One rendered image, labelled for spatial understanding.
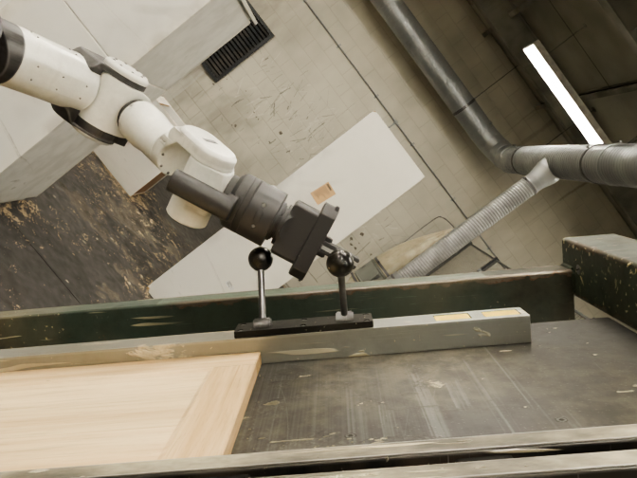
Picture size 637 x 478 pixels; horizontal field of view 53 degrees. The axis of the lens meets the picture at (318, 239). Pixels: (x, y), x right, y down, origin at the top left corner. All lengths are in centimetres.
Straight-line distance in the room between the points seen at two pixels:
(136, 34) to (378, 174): 204
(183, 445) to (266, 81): 842
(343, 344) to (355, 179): 362
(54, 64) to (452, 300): 75
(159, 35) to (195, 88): 597
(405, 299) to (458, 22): 818
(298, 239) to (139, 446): 39
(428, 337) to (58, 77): 67
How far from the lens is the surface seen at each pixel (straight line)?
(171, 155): 103
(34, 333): 129
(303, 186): 451
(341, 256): 86
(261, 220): 92
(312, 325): 92
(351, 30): 905
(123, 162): 595
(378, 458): 48
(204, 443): 67
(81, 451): 71
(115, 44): 321
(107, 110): 112
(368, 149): 451
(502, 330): 95
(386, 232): 901
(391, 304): 116
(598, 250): 112
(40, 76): 105
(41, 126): 330
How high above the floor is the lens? 161
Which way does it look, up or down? 5 degrees down
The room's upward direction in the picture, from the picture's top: 53 degrees clockwise
